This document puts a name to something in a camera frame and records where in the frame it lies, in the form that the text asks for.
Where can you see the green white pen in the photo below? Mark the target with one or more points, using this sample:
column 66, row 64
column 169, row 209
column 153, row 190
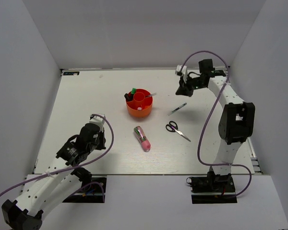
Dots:
column 176, row 109

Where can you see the pink capped marker case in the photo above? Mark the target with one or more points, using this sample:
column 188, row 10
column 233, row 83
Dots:
column 140, row 135

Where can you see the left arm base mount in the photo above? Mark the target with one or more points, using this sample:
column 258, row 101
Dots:
column 91, row 194

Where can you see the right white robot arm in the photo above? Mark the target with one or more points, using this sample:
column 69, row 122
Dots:
column 237, row 119

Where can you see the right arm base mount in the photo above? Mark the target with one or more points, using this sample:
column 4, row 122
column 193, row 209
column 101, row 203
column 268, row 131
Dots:
column 203, row 193

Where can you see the black handled scissors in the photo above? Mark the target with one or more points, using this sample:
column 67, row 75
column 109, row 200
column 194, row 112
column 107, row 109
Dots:
column 173, row 128

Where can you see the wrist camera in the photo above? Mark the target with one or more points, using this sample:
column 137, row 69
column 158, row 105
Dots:
column 182, row 72
column 98, row 120

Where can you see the left corner label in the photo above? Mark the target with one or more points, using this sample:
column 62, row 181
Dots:
column 71, row 73

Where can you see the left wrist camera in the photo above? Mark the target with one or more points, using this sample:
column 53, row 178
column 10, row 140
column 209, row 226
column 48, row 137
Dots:
column 98, row 120

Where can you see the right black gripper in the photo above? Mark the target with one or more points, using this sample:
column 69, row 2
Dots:
column 183, row 88

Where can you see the green highlighter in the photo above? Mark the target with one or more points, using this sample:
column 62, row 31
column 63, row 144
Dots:
column 133, row 92

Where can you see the yellow highlighter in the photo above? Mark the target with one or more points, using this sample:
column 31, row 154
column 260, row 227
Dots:
column 127, row 97

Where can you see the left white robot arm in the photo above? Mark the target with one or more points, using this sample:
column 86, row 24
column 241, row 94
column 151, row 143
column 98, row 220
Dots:
column 61, row 178

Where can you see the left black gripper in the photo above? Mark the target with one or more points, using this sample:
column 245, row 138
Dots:
column 103, row 140

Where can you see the orange round organizer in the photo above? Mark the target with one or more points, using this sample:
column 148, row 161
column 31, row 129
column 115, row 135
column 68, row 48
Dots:
column 139, row 100

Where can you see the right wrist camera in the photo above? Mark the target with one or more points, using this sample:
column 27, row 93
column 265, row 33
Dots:
column 182, row 72

